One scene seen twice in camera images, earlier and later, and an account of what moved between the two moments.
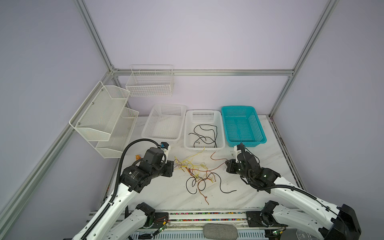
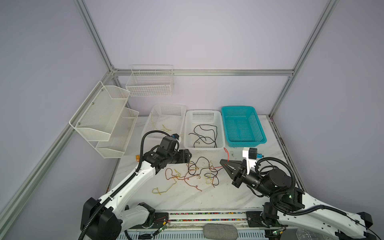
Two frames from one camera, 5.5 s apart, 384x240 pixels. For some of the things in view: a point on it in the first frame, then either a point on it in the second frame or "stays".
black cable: x=202 y=136 stays
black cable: x=212 y=125 stays
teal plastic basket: x=242 y=125 stays
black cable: x=194 y=182 -> x=204 y=168
